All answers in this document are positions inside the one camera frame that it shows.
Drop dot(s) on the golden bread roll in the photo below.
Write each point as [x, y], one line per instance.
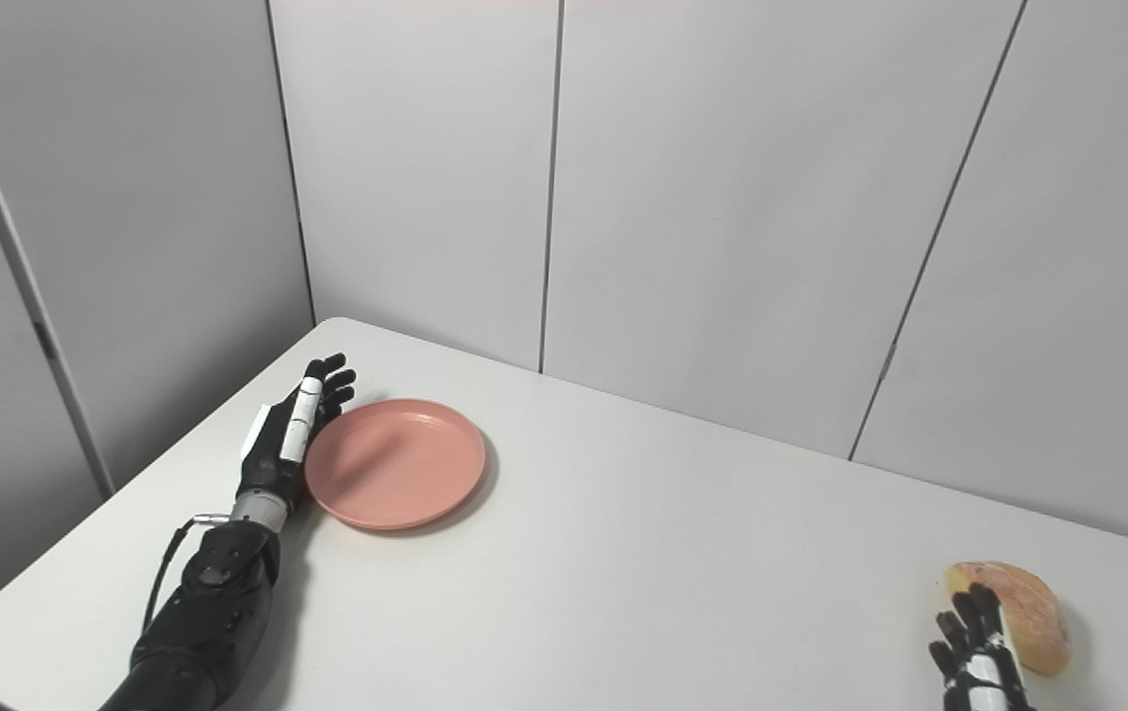
[1028, 607]

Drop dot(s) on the pink round plate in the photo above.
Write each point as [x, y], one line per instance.
[396, 464]

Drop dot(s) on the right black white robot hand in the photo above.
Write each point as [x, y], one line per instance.
[984, 671]

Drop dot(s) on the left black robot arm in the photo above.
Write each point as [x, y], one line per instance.
[203, 612]

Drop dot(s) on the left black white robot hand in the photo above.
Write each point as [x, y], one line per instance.
[273, 464]

